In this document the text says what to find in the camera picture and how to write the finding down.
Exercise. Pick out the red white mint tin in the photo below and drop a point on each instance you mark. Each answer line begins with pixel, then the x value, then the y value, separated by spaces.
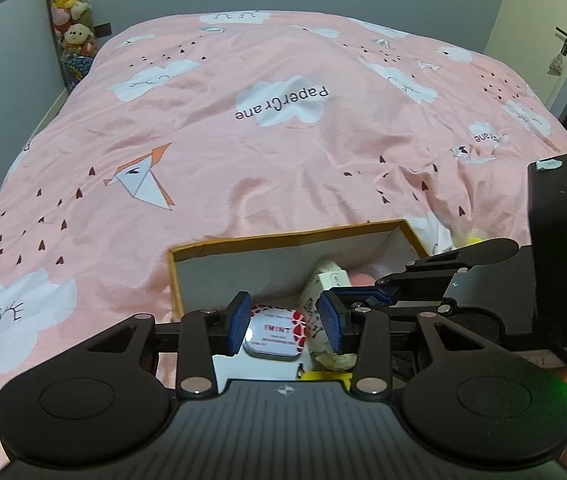
pixel 275 333

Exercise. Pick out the white patterned carton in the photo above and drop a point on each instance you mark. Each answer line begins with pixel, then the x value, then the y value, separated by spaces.
pixel 326 275

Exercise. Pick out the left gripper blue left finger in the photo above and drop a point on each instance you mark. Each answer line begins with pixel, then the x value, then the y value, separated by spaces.
pixel 238 314

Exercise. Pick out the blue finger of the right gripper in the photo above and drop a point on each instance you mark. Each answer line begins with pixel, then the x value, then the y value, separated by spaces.
pixel 368 296

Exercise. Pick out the stack of plush toys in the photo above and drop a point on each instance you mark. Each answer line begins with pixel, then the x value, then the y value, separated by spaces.
pixel 74 30

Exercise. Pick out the orange cardboard box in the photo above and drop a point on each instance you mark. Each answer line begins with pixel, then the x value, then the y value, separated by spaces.
pixel 275 268

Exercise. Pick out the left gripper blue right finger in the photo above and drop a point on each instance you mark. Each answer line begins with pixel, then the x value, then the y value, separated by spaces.
pixel 331 313

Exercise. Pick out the yellow stamp bottle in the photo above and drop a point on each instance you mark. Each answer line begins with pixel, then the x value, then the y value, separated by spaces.
pixel 475 239

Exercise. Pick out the pink cloud print bedspread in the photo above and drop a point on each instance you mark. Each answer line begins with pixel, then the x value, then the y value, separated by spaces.
pixel 232 124

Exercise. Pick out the cream door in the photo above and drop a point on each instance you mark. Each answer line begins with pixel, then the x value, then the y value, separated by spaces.
pixel 524 38

